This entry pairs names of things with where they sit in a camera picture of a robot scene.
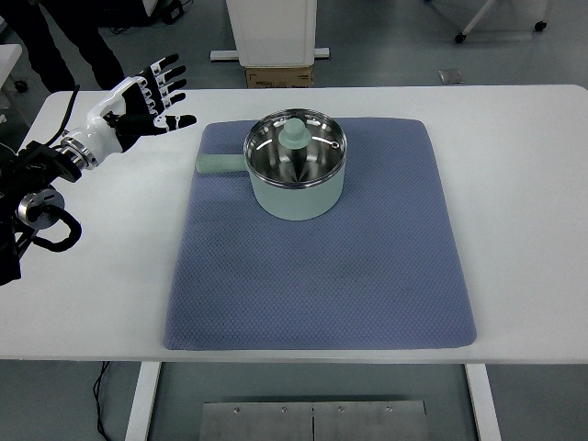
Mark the blue quilted mat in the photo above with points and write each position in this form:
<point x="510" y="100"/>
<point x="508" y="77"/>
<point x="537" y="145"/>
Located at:
<point x="378" y="271"/>

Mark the grey floor socket plate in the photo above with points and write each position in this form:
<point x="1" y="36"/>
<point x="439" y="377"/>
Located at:
<point x="451" y="77"/>

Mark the black equipment on floor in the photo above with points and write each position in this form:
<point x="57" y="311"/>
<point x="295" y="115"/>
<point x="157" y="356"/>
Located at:
<point x="137" y="13"/>

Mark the white table leg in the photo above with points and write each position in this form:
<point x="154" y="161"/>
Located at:
<point x="141" y="410"/>
<point x="482" y="403"/>

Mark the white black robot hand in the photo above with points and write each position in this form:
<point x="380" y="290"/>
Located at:
<point x="128" y="112"/>

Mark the white side table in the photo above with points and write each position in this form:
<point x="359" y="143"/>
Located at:
<point x="9" y="55"/>

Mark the green pot with handle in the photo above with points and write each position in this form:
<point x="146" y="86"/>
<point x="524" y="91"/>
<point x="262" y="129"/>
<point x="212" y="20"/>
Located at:
<point x="286" y="204"/>

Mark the white table leg left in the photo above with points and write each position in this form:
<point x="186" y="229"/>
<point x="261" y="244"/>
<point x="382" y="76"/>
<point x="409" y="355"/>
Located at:
<point x="141" y="410"/>

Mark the brown cardboard box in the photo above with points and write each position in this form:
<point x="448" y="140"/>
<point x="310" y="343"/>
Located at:
<point x="279" y="77"/>

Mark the glass lid green knob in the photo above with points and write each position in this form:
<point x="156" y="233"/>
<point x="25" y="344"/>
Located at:
<point x="295" y="148"/>

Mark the white pedestal stand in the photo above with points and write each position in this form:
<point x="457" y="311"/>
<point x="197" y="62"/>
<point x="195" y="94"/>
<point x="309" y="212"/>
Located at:
<point x="272" y="34"/>

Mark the white table leg right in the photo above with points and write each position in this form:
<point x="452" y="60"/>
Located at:
<point x="482" y="403"/>

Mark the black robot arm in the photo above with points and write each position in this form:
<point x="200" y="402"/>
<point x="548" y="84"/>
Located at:
<point x="32" y="210"/>

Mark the white wheeled cart frame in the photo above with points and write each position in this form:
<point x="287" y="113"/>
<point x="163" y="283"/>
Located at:
<point x="507" y="17"/>

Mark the metal floor plate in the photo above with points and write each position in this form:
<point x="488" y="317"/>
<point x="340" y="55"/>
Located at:
<point x="319" y="420"/>

